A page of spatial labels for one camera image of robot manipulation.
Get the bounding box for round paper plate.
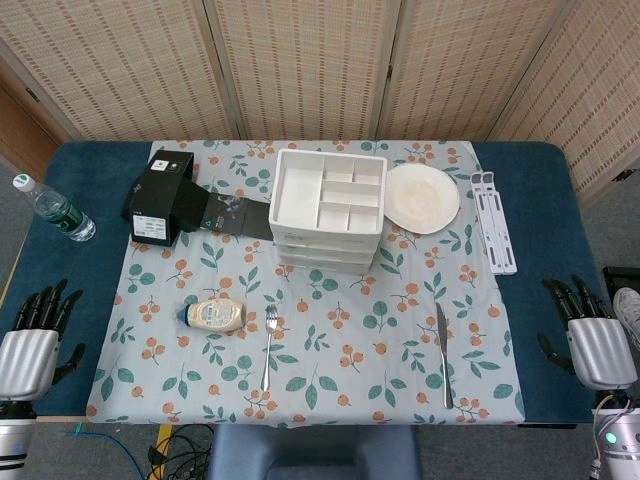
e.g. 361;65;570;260
383;163;460;235

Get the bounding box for white sneaker shoe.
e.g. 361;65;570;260
613;287;640;351

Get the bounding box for silver table knife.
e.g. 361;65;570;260
434;301;455;410

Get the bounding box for woven bamboo folding screen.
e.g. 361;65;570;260
0;0;640;197

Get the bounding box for clear drawer with bead chain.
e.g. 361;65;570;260
272;233;380;250

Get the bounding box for blue grey padded chair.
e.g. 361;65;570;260
207;424;422;480

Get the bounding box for white folding laptop stand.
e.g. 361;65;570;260
470;171;518;276

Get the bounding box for clear plastic water bottle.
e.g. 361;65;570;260
12;173;97;243

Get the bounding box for black floor cables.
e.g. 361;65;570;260
147;424;216;480

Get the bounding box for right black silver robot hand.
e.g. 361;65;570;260
537;273;640;391

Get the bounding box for mayonnaise squeeze bottle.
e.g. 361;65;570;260
175;298;247;333

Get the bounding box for blue floor cable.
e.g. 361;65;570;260
67;422;151;480

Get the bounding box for black frame beside shoe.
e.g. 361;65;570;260
602;266;640;321

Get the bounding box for black cardboard box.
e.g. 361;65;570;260
120;148;274;247

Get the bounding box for floral patterned tablecloth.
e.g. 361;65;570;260
85;138;526;427

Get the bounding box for silver metal fork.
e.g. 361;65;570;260
260;304;279;392

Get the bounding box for brown wooden door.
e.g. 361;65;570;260
0;84;61;169

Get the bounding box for white drawer organizer box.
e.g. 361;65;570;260
268;148;389;276

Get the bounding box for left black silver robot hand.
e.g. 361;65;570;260
0;278;87;401

